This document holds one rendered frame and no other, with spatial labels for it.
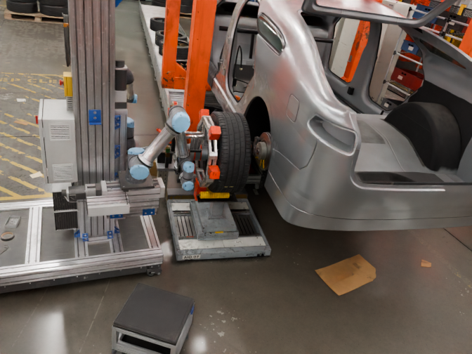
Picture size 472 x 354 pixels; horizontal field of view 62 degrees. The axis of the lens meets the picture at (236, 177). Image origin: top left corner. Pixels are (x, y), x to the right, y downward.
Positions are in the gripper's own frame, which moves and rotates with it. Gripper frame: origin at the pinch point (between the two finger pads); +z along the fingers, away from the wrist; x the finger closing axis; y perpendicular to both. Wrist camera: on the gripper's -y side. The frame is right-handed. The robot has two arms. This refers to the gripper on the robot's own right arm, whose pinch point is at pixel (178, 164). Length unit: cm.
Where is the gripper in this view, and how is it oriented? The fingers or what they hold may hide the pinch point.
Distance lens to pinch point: 305.0
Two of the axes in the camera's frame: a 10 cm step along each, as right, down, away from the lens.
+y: 1.6, -8.5, -5.0
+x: -9.4, 0.3, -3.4
